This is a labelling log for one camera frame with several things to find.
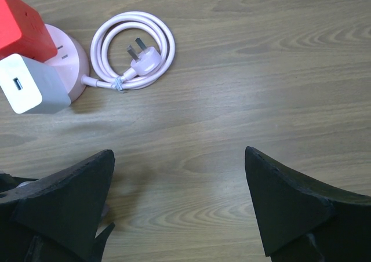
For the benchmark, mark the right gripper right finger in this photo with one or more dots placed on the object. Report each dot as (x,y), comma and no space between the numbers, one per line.
(303,219)

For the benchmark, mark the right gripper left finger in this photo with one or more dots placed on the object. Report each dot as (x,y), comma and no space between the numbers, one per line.
(56,218)

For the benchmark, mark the white cube charger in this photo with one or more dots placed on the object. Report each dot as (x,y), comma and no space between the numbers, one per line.
(32,87)

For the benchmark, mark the round pink power socket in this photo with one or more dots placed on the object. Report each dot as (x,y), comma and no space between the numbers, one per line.
(71,62)

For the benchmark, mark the red cube plug adapter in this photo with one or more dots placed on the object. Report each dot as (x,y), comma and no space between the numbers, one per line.
(24,32)

